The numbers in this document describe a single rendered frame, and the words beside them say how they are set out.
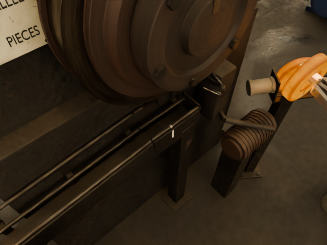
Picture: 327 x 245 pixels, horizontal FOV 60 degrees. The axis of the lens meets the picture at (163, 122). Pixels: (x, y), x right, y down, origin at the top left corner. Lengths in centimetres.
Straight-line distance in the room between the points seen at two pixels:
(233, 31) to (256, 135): 59
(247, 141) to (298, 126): 86
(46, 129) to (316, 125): 162
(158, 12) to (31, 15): 25
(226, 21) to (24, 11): 35
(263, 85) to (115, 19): 72
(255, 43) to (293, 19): 49
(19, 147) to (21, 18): 29
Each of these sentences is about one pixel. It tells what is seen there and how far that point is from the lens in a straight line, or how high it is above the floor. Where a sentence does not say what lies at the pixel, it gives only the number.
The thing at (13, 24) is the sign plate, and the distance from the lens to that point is 58.
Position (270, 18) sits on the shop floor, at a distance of 271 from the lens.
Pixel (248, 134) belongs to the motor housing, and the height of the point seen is 53.
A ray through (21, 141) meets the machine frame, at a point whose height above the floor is 87.
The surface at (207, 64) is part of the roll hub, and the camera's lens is 61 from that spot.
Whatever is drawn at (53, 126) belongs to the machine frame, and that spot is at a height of 87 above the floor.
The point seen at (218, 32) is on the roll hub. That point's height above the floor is 110.
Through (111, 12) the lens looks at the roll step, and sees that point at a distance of 45.
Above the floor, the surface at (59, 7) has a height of 120.
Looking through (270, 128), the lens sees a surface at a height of 56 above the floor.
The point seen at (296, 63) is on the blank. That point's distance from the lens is 106.
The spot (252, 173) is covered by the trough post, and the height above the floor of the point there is 1.
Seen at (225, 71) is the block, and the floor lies 80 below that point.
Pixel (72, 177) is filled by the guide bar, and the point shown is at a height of 69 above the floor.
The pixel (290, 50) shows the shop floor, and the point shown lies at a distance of 242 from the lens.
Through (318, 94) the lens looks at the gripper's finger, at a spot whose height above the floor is 85.
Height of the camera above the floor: 142
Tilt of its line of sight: 54 degrees down
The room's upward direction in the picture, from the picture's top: straight up
